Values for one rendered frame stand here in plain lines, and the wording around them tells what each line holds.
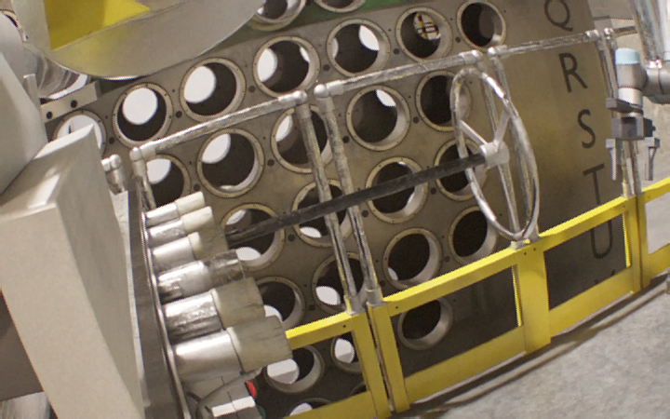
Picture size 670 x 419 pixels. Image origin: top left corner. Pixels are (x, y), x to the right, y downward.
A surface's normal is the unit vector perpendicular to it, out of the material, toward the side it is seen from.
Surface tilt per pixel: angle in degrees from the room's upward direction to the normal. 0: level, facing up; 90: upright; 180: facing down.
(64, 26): 90
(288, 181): 90
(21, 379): 90
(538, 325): 90
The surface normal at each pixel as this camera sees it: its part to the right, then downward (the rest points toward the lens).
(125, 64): 0.25, 0.21
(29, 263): -0.18, 0.32
